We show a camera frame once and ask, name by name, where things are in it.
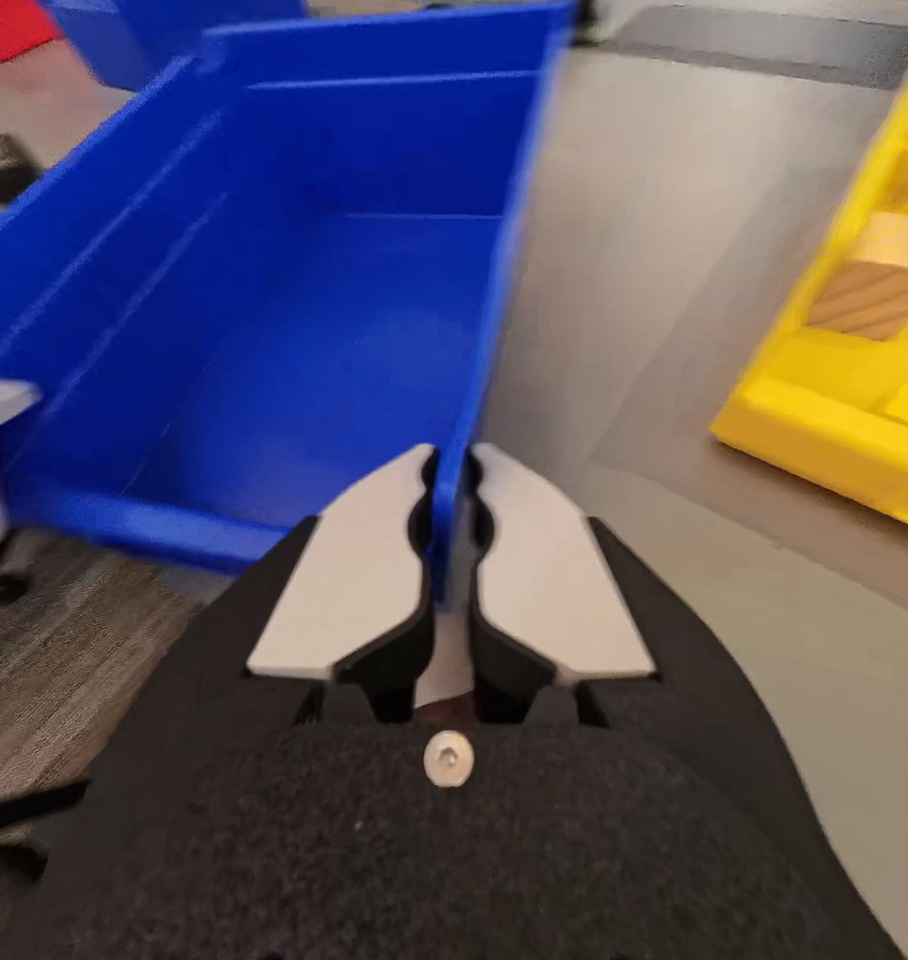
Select pile of mixed wooden cubes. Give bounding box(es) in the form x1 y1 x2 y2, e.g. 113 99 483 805
805 135 908 436

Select red container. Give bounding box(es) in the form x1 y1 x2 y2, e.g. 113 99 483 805
0 0 62 64

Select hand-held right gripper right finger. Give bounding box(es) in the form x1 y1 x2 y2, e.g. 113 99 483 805
465 441 659 725

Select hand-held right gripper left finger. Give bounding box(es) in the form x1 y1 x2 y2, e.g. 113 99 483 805
245 443 441 725

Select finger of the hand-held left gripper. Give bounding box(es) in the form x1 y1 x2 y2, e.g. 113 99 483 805
0 377 44 441

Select yellow plastic box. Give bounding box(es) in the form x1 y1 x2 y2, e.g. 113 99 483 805
709 45 908 537

